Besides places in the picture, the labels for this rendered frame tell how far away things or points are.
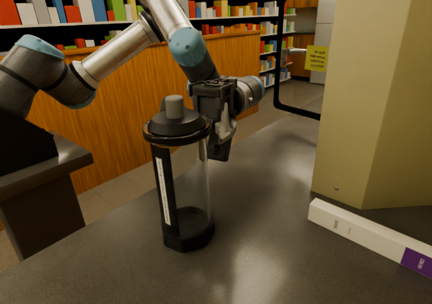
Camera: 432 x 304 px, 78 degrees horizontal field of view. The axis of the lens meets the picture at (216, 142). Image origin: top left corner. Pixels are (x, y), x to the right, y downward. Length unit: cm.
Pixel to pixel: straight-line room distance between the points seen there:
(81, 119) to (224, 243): 199
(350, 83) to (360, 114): 6
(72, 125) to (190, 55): 185
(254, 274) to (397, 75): 40
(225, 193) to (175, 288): 26
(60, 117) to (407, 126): 214
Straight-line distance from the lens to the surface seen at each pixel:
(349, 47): 55
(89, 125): 241
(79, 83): 101
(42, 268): 59
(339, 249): 55
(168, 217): 48
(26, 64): 95
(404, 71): 55
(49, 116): 229
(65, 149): 101
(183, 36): 61
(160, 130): 40
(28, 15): 276
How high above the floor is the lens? 132
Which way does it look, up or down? 25 degrees down
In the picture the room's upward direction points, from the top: 2 degrees counter-clockwise
